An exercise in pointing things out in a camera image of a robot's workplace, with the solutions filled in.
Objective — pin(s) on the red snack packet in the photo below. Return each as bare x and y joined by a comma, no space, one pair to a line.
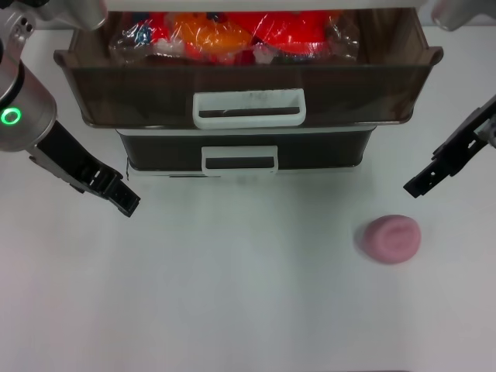
290,31

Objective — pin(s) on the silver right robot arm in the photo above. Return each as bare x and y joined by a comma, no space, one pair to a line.
449,15

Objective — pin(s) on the orange snack packet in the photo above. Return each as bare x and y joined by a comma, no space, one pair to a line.
209,33

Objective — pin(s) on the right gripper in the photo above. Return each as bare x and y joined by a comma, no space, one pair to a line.
489,133

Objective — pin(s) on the thin black thread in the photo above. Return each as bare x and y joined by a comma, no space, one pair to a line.
127,168

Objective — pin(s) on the red orange packaged snacks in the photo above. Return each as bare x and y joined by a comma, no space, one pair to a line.
341,38

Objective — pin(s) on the pink peach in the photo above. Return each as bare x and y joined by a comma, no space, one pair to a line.
389,240

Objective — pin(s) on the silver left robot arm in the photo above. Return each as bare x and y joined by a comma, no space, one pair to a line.
23,116

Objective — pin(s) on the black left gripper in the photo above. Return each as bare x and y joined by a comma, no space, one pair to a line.
66,155

